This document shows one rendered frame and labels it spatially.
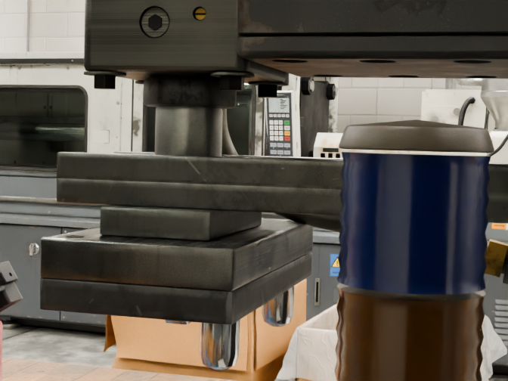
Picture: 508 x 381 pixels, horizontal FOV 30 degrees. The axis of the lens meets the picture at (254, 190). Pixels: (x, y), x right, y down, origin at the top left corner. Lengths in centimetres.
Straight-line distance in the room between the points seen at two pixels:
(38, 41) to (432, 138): 796
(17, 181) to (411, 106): 285
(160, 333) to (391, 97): 436
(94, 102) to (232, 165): 518
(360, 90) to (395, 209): 687
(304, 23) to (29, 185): 542
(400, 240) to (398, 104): 675
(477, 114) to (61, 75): 243
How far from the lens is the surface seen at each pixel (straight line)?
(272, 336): 295
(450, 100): 559
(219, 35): 48
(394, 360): 24
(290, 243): 56
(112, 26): 50
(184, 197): 49
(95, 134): 564
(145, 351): 294
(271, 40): 45
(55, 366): 125
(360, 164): 24
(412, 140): 23
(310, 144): 553
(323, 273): 515
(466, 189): 23
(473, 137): 24
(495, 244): 58
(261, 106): 518
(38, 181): 581
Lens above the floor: 119
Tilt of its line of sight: 3 degrees down
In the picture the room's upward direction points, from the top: 2 degrees clockwise
